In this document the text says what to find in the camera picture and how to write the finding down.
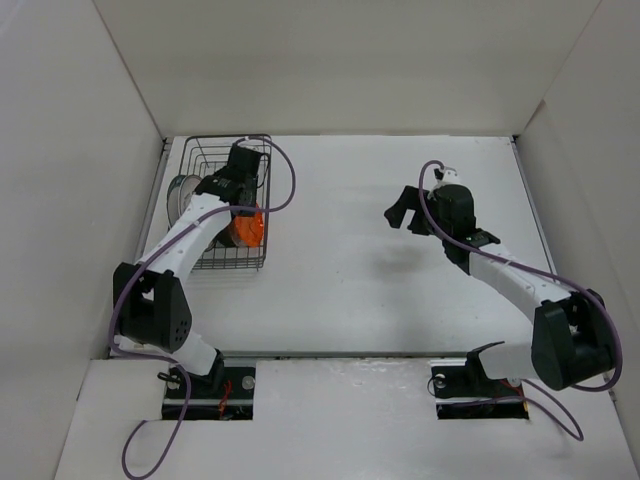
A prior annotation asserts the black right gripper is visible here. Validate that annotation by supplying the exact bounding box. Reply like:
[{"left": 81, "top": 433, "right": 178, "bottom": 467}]
[{"left": 383, "top": 185, "right": 451, "bottom": 241}]

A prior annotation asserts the orange plate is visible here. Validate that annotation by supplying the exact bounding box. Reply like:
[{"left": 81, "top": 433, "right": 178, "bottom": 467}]
[{"left": 229, "top": 211, "right": 265, "bottom": 248}]

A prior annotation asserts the black plate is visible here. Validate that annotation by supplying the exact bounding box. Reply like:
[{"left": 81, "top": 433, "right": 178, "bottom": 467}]
[{"left": 207, "top": 226, "right": 237, "bottom": 251}]

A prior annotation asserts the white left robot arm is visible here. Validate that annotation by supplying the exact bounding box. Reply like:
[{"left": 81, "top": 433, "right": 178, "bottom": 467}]
[{"left": 113, "top": 137, "right": 427, "bottom": 397}]

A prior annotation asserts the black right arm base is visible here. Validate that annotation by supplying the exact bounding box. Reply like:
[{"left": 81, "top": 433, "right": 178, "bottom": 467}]
[{"left": 427, "top": 353, "right": 529, "bottom": 420}]

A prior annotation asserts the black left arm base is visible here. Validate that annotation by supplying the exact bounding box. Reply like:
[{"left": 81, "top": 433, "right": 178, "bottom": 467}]
[{"left": 157, "top": 356, "right": 257, "bottom": 421}]

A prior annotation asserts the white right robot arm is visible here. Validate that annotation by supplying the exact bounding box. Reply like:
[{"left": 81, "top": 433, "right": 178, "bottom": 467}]
[{"left": 416, "top": 160, "right": 623, "bottom": 393}]

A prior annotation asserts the dark wire dish rack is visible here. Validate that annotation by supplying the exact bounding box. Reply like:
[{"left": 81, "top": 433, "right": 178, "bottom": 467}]
[{"left": 166, "top": 135, "right": 272, "bottom": 270}]

